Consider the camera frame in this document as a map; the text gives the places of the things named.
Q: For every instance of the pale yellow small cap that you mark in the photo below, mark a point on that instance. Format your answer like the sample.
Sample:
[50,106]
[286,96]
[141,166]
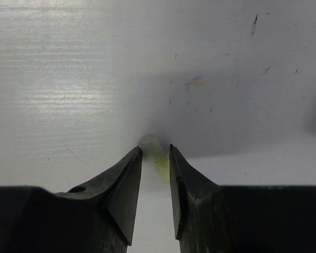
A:
[153,152]

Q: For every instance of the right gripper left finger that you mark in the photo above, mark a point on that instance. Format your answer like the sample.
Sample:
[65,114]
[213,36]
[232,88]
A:
[104,208]

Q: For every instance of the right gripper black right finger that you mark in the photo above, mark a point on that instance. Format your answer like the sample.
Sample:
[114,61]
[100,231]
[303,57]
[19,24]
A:
[197,203]

